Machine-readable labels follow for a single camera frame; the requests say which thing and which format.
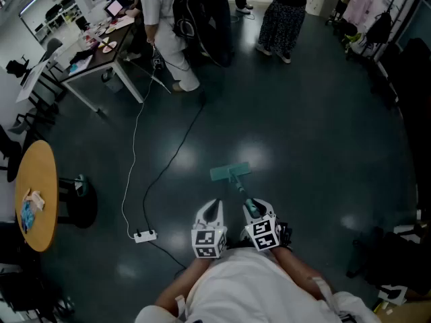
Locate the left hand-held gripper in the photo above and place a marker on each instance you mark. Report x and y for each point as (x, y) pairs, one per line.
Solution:
(208, 242)

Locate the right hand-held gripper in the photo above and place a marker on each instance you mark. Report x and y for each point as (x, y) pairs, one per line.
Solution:
(262, 234)

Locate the teal mop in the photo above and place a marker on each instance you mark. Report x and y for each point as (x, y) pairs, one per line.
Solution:
(229, 173)

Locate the person's left forearm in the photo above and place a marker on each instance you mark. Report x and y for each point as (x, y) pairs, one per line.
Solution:
(182, 284)

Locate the person's right forearm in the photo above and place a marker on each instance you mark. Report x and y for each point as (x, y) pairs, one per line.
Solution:
(296, 268)

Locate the white power strip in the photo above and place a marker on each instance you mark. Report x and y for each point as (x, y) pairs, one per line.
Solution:
(145, 236)

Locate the person's white shirt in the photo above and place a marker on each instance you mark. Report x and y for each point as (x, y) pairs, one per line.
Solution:
(246, 288)

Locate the black round table base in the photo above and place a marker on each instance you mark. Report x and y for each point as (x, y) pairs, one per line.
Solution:
(82, 210)

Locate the black equipment pile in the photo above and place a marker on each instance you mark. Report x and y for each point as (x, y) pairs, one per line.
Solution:
(394, 257)

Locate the printed pattern card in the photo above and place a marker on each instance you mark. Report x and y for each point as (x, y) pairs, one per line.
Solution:
(392, 294)

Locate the grey waste bin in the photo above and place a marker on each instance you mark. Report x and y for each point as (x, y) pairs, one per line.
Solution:
(112, 81)

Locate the round wooden table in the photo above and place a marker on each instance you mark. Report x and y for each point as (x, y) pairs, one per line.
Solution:
(40, 167)

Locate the cardboard box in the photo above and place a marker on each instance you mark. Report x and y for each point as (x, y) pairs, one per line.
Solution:
(410, 311)

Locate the blue packet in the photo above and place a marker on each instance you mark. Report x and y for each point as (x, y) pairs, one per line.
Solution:
(27, 215)

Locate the white table with dark top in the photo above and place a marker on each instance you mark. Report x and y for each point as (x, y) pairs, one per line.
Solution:
(101, 61)

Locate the white paper sheet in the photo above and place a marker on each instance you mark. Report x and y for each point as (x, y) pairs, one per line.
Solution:
(84, 65)

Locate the group of colourful plates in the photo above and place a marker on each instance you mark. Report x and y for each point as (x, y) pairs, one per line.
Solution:
(108, 46)

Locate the yellow-green items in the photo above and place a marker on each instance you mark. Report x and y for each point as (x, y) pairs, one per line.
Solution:
(353, 39)

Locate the black chairs cluster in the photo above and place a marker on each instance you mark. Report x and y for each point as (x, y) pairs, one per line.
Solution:
(23, 288)

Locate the black cloth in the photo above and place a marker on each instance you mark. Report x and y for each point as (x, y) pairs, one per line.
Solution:
(81, 56)

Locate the black high-back chair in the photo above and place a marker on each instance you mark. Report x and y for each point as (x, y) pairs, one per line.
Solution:
(10, 153)

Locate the black hanging bag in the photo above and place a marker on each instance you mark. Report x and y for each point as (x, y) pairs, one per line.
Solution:
(378, 29)

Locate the white high table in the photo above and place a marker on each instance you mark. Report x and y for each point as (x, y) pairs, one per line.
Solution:
(32, 79)

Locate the tablet with pink screen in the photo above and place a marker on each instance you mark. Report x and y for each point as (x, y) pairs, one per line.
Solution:
(114, 8)

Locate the grey shell chair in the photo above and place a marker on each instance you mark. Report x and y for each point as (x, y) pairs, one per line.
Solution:
(52, 47)

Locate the pink garment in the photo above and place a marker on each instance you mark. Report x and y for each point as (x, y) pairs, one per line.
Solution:
(360, 2)

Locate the black armrest office chair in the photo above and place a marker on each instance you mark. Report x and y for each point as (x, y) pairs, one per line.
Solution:
(17, 66)

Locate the glass doors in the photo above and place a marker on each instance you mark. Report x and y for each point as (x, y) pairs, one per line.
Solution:
(415, 25)

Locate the white shelving unit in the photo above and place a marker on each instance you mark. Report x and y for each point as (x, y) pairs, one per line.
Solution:
(57, 15)

